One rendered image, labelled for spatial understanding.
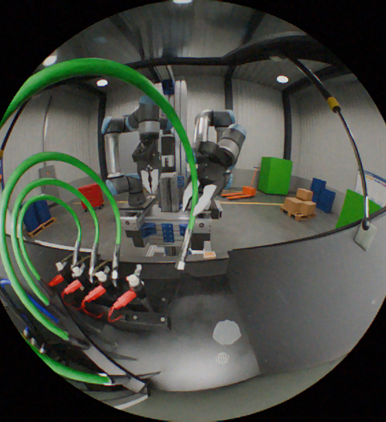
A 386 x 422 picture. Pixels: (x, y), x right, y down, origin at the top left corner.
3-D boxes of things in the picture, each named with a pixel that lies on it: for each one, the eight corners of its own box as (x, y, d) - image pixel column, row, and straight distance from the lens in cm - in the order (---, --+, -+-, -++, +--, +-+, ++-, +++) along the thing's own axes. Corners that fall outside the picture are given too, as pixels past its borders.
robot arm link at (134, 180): (146, 190, 96) (144, 171, 94) (129, 194, 90) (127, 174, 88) (139, 188, 106) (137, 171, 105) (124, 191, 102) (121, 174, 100)
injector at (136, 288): (160, 306, 47) (143, 268, 30) (158, 320, 46) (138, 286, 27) (151, 306, 48) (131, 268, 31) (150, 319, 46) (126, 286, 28)
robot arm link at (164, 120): (133, 133, 107) (173, 135, 65) (120, 133, 103) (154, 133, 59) (134, 118, 108) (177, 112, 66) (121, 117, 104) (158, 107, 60)
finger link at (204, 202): (206, 224, 33) (218, 195, 36) (203, 218, 28) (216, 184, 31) (195, 220, 34) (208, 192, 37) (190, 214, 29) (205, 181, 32)
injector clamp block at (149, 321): (173, 311, 55) (167, 294, 41) (173, 335, 52) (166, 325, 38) (98, 303, 68) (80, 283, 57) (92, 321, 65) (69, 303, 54)
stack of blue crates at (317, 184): (306, 202, 693) (312, 177, 680) (312, 202, 731) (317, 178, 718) (325, 212, 623) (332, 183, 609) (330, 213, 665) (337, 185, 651)
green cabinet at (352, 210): (360, 257, 416) (381, 206, 394) (353, 270, 336) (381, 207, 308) (338, 238, 425) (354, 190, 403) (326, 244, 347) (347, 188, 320)
